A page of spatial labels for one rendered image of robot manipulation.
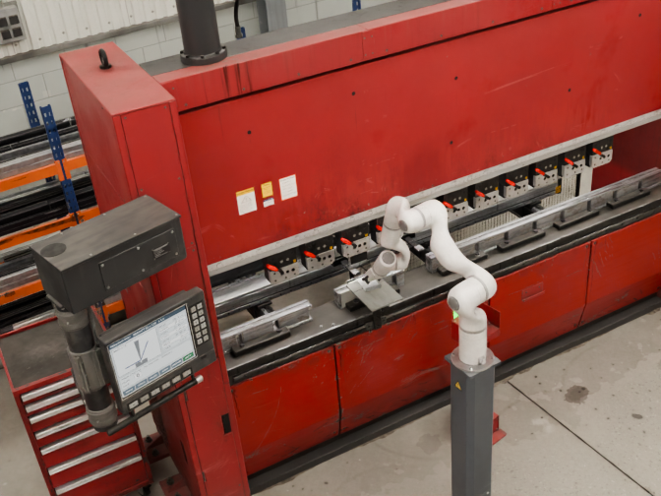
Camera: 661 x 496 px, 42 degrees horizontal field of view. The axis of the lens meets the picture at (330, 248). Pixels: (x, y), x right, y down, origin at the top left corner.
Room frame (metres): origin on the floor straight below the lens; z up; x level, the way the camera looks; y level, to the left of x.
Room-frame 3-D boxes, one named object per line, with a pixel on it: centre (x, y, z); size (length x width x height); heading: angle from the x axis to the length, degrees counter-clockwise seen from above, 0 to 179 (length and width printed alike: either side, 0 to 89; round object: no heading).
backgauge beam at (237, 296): (4.11, -0.37, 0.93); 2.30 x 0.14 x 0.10; 115
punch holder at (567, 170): (4.25, -1.38, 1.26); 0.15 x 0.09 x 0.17; 115
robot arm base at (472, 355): (2.94, -0.58, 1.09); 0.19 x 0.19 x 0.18
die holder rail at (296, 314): (3.43, 0.36, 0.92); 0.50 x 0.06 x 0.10; 115
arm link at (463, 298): (2.92, -0.56, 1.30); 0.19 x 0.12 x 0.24; 127
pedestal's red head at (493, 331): (3.51, -0.71, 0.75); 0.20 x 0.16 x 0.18; 127
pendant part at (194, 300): (2.70, 0.72, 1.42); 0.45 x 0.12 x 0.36; 129
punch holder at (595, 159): (4.34, -1.56, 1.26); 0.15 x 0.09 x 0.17; 115
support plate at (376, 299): (3.53, -0.20, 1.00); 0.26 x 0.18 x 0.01; 25
